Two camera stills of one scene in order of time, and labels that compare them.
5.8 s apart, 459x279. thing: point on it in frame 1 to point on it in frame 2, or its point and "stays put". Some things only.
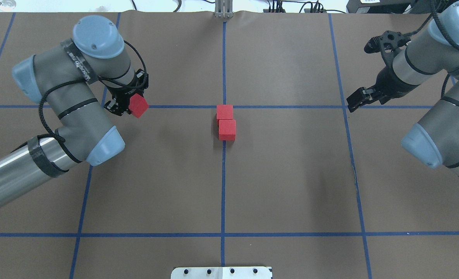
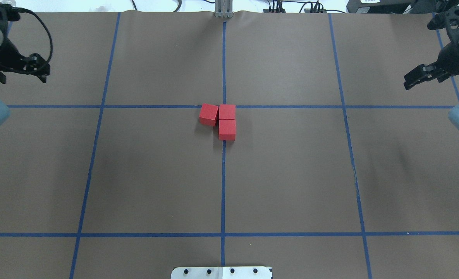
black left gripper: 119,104 to 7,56
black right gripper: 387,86 to 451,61
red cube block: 227,130 stays put
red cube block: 138,105 to 209,114
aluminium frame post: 224,9 stays put
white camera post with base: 221,272 stays put
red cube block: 224,112 stays put
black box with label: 378,6 stays put
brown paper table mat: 245,154 stays put
